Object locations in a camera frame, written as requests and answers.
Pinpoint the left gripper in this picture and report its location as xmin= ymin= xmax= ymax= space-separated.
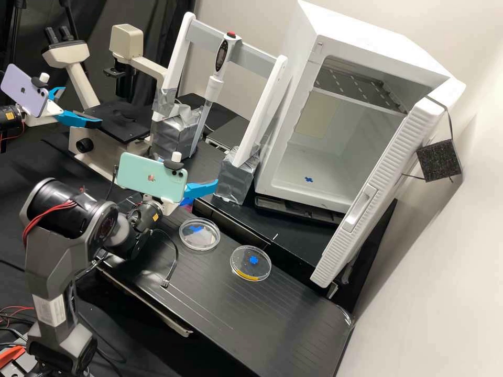
xmin=24 ymin=86 xmax=104 ymax=130

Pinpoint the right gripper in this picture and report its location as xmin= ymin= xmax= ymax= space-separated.
xmin=141 ymin=179 xmax=220 ymax=216

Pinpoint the cream microscope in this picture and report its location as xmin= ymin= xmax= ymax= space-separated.
xmin=41 ymin=23 xmax=171 ymax=176

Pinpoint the petri dish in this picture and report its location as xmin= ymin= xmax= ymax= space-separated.
xmin=179 ymin=217 xmax=222 ymax=252

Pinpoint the petri dish lid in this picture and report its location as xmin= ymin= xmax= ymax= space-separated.
xmin=229 ymin=245 xmax=272 ymax=283

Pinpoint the white pipette stand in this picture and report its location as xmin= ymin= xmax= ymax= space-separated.
xmin=150 ymin=12 xmax=291 ymax=206

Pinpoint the black platform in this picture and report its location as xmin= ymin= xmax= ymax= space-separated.
xmin=191 ymin=135 xmax=398 ymax=315
xmin=95 ymin=202 xmax=355 ymax=377

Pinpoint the pipette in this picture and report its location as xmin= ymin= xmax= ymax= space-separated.
xmin=193 ymin=30 xmax=243 ymax=157

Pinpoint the incubator door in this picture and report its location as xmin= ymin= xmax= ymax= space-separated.
xmin=310 ymin=76 xmax=467 ymax=290

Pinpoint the white incubator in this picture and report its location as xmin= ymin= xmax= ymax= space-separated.
xmin=253 ymin=0 xmax=453 ymax=227

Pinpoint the left wrist camera phone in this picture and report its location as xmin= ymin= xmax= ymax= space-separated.
xmin=0 ymin=64 xmax=51 ymax=118

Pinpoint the wrist camera phone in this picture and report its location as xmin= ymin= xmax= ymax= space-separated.
xmin=0 ymin=64 xmax=51 ymax=118
xmin=117 ymin=151 xmax=189 ymax=203

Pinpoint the right wrist camera phone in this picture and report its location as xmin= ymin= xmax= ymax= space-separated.
xmin=117 ymin=151 xmax=189 ymax=203

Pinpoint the black cable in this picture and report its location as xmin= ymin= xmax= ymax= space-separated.
xmin=151 ymin=228 xmax=180 ymax=290

